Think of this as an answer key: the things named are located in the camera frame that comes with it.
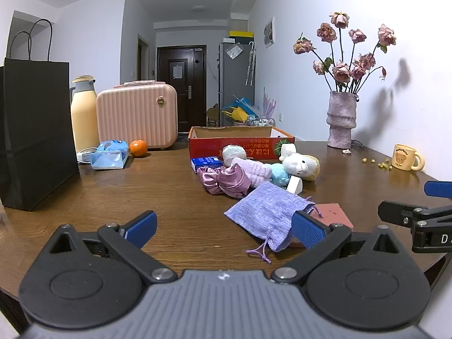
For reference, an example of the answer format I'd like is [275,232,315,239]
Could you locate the grey refrigerator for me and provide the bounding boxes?
[218,42,255,128]

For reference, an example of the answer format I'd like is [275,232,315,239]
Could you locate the wire rack with bottles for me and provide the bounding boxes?
[247,115,274,128]

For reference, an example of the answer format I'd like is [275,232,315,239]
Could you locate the purple drawstring pouch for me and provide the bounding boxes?
[224,182,323,264]

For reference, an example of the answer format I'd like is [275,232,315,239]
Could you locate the white electrical panel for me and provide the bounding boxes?
[264,17,276,48]

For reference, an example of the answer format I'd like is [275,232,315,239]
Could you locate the small blue box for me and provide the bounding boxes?
[191,156,224,173]

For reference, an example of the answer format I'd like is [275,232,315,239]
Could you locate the yellow bear mug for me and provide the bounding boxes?
[391,144,426,173]

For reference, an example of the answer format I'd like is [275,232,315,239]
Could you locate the lilac fluffy towel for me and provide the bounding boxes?
[231,158,272,188]

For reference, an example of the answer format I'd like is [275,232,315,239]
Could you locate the blue and yellow bags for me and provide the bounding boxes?
[221,95,258,122]

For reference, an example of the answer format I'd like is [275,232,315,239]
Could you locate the white sheep plush toy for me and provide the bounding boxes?
[270,149,321,186]

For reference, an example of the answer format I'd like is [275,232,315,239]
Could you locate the red cardboard box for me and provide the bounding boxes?
[188,126,295,173]

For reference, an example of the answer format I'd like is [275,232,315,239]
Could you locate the folded white umbrella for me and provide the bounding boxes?
[245,41,257,86]

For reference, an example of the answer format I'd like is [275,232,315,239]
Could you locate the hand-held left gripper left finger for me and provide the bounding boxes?
[39,210,178,285]

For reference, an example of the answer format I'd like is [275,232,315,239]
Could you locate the mottled pink ceramic vase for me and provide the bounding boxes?
[327,91,359,149]

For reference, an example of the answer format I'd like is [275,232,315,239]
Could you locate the scattered yellow crumbs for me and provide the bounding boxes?
[361,157,393,170]

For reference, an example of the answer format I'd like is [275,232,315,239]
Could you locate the yellow and black box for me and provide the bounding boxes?
[229,31,255,43]

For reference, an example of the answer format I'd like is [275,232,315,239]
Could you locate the open brown carton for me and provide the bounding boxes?
[207,103,220,127]

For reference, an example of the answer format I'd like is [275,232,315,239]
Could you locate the bunch of dried pink roses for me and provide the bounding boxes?
[293,11,398,94]

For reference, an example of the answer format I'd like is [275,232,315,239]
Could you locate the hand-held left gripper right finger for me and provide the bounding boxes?
[270,210,408,286]

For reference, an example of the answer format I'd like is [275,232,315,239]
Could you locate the blue tissue pack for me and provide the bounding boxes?
[89,140,131,170]

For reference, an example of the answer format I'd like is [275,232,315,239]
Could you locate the pink sponge block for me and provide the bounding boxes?
[290,203,354,248]

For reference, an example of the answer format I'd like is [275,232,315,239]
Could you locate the yellow thermos bottle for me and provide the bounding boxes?
[69,75,99,154]

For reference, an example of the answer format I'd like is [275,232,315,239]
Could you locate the purple satin scrunchie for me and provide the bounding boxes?
[196,165,252,199]

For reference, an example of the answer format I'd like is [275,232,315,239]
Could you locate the purple folded umbrella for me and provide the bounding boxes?
[263,88,278,118]

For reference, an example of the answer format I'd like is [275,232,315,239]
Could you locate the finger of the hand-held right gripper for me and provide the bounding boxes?
[424,181,452,198]
[378,201,452,225]

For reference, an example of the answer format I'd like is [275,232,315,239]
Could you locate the white charger with cable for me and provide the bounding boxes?
[77,147,99,165]

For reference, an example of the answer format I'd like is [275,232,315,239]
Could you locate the iridescent crinkled plastic ball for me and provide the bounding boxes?
[222,145,248,163]

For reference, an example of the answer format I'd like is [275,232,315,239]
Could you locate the dark brown entrance door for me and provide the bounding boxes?
[157,45,207,133]

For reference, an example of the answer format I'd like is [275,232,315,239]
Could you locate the black paper bag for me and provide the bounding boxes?
[0,19,81,212]

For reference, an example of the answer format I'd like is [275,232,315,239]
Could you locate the pink ribbed suitcase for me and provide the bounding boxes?
[96,81,178,150]

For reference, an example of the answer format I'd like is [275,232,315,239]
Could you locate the orange fruit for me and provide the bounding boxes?
[129,139,148,158]

